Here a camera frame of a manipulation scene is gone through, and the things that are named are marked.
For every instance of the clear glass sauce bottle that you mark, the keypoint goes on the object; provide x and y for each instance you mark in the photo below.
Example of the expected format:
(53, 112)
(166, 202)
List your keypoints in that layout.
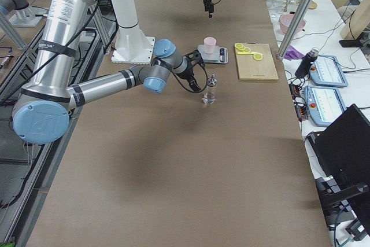
(210, 92)

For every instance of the pink plastic cup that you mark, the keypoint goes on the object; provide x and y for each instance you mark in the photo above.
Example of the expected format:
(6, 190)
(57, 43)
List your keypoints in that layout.
(209, 44)

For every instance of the silver kitchen scale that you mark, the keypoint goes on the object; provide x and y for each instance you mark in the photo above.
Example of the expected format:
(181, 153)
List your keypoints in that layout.
(219, 55)

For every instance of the yellow plastic knife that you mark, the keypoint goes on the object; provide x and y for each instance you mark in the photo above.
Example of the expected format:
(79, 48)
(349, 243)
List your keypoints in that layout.
(241, 53)

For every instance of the bamboo cutting board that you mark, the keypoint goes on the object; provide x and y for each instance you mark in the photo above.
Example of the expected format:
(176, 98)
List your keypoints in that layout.
(258, 71)

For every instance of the pink bowl with ice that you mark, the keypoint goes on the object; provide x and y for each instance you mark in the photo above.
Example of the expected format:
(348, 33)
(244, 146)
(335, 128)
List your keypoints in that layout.
(285, 21)

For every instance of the purple cloth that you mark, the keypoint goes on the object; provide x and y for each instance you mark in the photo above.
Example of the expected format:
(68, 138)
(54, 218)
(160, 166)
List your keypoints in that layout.
(293, 54)

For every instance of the black water bottle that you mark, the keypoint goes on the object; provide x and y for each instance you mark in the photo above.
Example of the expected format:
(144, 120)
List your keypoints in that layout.
(306, 62)

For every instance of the blue teach pendant near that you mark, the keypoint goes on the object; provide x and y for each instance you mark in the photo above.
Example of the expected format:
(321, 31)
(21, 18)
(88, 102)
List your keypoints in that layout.
(325, 104)

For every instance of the blue teach pendant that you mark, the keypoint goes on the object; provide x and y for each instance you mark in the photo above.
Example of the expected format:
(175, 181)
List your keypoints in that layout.
(325, 104)
(325, 71)

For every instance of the blue teach pendant far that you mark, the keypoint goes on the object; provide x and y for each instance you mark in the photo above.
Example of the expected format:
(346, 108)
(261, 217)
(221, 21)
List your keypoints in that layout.
(325, 71)

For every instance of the black monitor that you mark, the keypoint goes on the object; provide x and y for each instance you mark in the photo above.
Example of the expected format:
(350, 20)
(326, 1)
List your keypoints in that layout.
(342, 150)

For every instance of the white camera post base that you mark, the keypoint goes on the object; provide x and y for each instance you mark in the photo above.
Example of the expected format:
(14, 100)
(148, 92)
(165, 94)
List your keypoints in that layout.
(131, 45)

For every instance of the aluminium frame post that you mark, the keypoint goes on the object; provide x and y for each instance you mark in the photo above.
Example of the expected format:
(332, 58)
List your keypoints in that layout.
(295, 23)

